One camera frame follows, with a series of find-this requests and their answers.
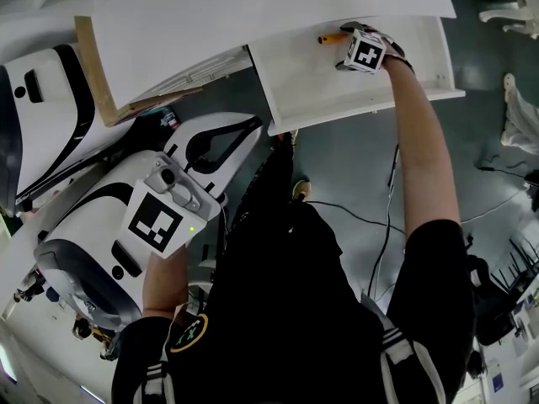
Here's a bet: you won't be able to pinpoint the white floor cable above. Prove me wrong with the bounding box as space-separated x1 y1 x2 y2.
367 187 532 307

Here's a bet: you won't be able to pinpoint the black office chair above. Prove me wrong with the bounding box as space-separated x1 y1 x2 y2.
464 233 539 348

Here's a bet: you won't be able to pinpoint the person's left shoe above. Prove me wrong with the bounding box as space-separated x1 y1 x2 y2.
275 129 300 147

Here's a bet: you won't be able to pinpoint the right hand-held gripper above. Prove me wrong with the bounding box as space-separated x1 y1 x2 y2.
334 21 408 76

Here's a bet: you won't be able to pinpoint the person's left forearm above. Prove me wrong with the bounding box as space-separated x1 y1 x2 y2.
141 247 189 318

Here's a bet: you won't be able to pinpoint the person's right forearm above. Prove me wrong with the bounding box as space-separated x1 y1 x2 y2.
384 55 462 238

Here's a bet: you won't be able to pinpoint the closed white drawer front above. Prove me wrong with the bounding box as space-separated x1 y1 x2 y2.
137 44 259 105

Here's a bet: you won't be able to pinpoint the black floor cable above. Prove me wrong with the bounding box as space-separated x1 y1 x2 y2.
307 142 408 236

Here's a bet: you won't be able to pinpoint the white cabinet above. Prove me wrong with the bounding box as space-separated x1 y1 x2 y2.
33 0 458 128

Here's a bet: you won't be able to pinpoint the brown cardboard box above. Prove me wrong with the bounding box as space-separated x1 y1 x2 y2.
73 14 204 128

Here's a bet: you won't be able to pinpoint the white and grey robot shell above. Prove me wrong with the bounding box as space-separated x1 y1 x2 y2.
33 149 237 332

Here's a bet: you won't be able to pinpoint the white drawer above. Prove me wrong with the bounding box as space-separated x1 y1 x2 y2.
245 14 467 138
137 44 259 105

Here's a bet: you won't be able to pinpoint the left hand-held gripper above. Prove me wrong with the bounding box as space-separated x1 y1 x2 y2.
119 111 265 261

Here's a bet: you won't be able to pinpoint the person's black shirt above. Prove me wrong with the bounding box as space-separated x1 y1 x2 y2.
110 201 478 404

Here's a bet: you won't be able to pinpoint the person's shoe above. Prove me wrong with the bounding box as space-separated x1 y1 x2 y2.
275 129 300 147
291 178 313 202

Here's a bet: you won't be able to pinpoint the grey backpack strap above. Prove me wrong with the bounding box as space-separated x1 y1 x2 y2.
359 291 448 404
133 361 179 404

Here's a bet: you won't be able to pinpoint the person's right shoe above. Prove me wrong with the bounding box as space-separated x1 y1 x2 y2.
291 178 313 202

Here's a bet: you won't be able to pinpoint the white and black robot shell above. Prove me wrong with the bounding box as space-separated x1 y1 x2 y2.
0 44 136 219

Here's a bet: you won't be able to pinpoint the thin black cable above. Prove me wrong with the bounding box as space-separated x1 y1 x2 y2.
475 162 532 181

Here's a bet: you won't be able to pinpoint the person's black trousers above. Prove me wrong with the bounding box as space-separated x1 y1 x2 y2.
227 138 296 236

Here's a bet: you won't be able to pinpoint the orange screwdriver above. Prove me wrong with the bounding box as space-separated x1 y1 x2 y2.
316 32 350 45

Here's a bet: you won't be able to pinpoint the white carved furniture legs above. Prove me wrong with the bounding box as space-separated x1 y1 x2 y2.
462 0 539 40

